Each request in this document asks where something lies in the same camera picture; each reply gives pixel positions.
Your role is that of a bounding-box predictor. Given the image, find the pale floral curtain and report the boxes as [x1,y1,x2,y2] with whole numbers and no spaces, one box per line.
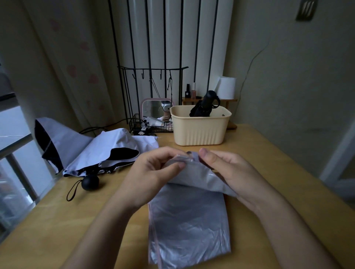
[21,0,118,132]

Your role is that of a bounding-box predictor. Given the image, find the black wire basket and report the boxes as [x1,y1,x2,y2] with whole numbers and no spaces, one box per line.
[129,113,174,136]

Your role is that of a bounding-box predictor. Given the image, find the white paper roll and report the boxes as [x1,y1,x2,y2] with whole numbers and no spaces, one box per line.
[216,76,237,100]

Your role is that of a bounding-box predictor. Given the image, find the person's right forearm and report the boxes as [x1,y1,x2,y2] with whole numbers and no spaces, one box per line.
[248,191,343,269]

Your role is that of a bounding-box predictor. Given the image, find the person's right hand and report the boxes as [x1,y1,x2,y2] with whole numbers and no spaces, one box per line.
[199,148,272,213]

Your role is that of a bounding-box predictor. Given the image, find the black folded umbrella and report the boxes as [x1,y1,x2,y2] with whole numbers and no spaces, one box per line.
[189,90,221,118]

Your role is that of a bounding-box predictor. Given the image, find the clear plastic bag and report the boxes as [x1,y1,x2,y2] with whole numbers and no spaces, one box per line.
[148,183,232,269]

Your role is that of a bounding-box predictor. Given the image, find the small wooden shelf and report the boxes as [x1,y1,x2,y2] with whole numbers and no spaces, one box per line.
[181,97,238,130]

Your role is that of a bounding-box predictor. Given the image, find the person's left hand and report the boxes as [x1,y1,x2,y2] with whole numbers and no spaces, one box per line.
[118,146,189,212]

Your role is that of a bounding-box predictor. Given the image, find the pink framed mirror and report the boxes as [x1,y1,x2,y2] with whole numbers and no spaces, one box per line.
[140,98,175,122]

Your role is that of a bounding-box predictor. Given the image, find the lavender umbrella sleeve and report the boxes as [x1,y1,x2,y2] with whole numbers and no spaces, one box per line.
[163,151,239,198]

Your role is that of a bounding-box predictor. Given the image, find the grey window railing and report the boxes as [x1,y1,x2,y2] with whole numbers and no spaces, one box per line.
[0,133,39,207]

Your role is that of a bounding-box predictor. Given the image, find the black metal hook rack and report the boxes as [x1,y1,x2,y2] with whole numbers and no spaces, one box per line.
[118,66,189,125]

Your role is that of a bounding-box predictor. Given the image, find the thin wall cable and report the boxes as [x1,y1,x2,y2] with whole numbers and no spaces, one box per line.
[232,43,272,122]

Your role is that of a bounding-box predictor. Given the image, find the white radiator with black bars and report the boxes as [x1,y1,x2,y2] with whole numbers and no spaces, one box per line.
[108,0,234,124]

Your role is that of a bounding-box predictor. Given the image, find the grey wall vent plate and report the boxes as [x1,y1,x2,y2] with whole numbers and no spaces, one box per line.
[295,0,318,21]

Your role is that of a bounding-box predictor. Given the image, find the white hair dryer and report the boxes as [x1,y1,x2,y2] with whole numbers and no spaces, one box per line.
[143,117,165,128]

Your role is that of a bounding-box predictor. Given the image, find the lavender folding umbrella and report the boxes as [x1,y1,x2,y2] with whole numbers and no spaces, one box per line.
[34,117,159,202]

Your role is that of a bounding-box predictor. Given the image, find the beige ribbed plastic basket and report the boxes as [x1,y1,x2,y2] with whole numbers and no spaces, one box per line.
[169,105,232,147]

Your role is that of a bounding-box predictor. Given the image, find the person's left forearm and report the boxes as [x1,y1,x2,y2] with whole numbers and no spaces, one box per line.
[62,194,146,269]

